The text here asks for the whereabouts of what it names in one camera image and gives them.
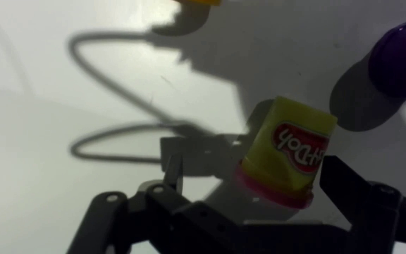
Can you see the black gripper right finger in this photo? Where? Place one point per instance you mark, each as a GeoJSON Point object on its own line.
{"type": "Point", "coordinates": [376, 211]}

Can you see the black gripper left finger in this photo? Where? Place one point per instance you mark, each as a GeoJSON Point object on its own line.
{"type": "Point", "coordinates": [173, 225]}

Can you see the purple play-doh can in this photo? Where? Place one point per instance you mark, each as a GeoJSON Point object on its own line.
{"type": "Point", "coordinates": [387, 64]}

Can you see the yellow play-doh can orange lid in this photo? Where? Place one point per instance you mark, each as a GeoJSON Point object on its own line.
{"type": "Point", "coordinates": [202, 2]}

